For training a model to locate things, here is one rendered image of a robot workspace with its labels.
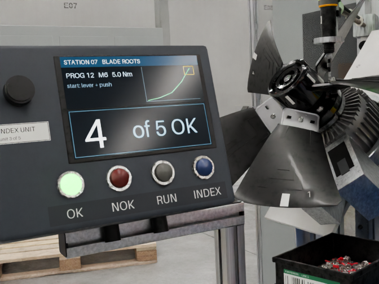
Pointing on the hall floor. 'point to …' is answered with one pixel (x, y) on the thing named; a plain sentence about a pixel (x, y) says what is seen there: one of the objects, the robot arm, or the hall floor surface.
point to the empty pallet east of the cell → (143, 256)
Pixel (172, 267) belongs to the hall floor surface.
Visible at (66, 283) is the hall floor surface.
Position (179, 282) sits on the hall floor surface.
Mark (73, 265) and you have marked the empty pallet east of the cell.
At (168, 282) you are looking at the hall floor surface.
